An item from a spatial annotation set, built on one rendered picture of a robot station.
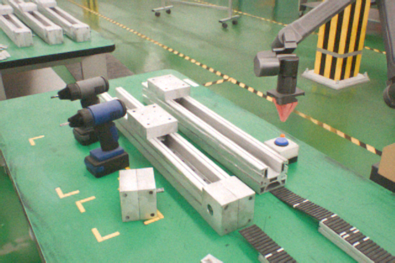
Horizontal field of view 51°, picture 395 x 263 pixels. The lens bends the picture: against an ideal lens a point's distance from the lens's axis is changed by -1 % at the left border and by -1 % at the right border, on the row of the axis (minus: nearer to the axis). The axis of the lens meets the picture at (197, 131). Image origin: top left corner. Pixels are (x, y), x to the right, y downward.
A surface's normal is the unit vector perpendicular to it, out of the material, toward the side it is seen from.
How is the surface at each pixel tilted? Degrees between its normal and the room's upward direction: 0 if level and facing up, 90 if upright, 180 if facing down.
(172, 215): 0
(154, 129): 90
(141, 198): 90
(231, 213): 90
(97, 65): 90
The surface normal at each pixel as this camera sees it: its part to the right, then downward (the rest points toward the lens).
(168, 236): 0.00, -0.89
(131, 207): 0.17, 0.44
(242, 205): 0.51, 0.39
